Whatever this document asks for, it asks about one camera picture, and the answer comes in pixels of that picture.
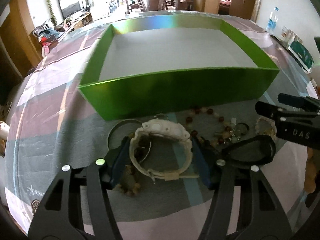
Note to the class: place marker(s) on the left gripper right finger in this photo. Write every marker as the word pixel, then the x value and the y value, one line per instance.
pixel 244 205

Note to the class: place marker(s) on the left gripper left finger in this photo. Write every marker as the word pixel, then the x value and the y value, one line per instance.
pixel 59 213

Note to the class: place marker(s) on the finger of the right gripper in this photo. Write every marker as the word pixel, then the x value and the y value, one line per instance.
pixel 276 113
pixel 306 103

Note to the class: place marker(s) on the black bangle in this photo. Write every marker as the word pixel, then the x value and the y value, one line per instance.
pixel 259 151

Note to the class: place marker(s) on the white wrist watch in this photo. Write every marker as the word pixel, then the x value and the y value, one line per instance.
pixel 171 151

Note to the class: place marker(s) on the right hand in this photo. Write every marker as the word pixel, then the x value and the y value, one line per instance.
pixel 311 170

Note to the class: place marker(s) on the green booklet stand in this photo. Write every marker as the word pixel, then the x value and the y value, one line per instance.
pixel 302 55

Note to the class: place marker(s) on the plastic water bottle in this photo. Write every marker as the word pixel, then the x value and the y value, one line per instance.
pixel 272 20

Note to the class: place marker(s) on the grey thin bangle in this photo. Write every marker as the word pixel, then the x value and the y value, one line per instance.
pixel 120 130

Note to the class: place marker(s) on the green cardboard box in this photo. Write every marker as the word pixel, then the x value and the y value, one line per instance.
pixel 171 62

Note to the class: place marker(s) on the chair with clothes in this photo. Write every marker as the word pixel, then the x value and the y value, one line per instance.
pixel 48 36

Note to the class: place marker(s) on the wooden tv cabinet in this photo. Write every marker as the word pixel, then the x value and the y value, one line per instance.
pixel 77 21

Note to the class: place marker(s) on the green ivy garland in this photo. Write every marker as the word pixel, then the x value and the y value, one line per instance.
pixel 52 16

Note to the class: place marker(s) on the flat screen television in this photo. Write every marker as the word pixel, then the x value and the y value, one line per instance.
pixel 69 7

